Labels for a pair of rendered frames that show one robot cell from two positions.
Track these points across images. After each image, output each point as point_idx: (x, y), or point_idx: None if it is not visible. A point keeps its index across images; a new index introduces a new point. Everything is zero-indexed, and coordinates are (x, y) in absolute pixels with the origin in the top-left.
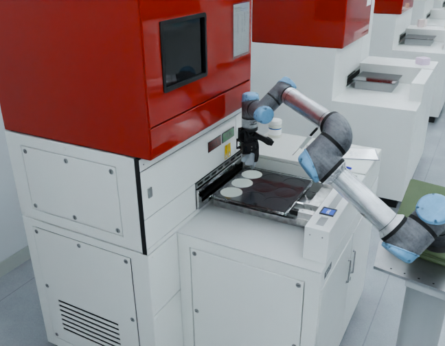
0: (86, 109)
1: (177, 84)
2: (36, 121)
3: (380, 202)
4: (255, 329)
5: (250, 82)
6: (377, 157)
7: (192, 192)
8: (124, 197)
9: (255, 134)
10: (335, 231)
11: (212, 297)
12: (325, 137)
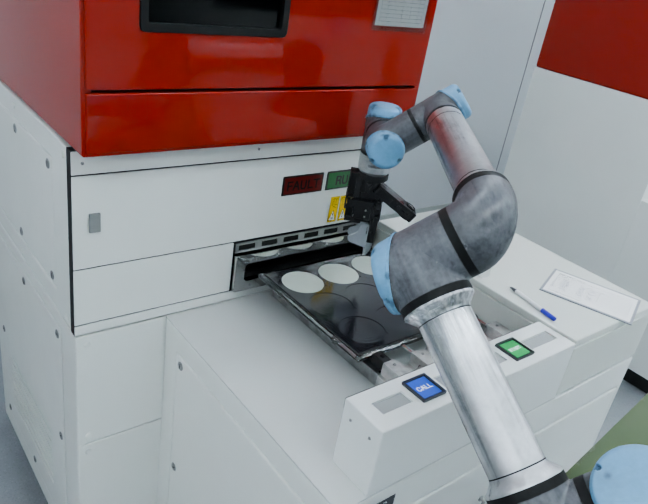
0: (30, 35)
1: (187, 24)
2: None
3: (510, 414)
4: None
5: (416, 92)
6: (630, 317)
7: (223, 257)
8: (57, 217)
9: (379, 188)
10: (416, 434)
11: (192, 456)
12: (438, 220)
